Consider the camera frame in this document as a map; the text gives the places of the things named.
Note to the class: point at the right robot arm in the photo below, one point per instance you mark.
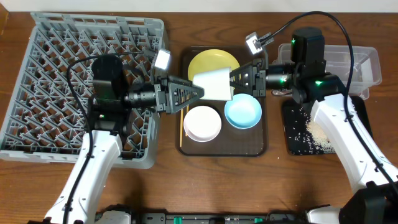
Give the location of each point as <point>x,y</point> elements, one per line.
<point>372,177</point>

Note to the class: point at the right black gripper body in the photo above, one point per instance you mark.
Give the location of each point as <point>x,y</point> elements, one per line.
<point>259,89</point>

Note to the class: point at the yellow round plate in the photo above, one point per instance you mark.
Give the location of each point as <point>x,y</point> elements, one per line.
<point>212,59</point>

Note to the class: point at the grey plastic dish rack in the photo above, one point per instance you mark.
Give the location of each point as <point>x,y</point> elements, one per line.
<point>44,121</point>

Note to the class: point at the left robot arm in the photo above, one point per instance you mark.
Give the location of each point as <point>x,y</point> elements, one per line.
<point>108,123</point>

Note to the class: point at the dark brown serving tray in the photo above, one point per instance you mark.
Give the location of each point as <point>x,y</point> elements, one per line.
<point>230,142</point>

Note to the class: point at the white paper cup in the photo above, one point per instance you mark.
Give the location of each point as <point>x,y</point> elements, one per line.
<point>215,83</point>

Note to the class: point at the clear plastic bin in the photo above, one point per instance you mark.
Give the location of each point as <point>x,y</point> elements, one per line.
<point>366,70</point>

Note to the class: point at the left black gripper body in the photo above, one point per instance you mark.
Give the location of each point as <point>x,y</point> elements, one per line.
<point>159,97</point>

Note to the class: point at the pink white bowl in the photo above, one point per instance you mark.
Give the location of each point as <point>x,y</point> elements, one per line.
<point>204,124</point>

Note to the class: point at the light blue bowl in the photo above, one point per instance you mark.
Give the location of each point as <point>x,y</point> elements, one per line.
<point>243,111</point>

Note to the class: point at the spilled rice pile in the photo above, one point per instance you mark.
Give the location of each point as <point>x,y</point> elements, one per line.
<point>318,137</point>

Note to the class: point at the black plastic bin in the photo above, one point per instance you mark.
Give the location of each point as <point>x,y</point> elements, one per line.
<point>295,130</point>

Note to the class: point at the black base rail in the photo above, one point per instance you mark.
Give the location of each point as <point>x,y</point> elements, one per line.
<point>164,218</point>

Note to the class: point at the left wooden chopstick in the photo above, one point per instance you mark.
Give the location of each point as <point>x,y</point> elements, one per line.
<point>181,127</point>

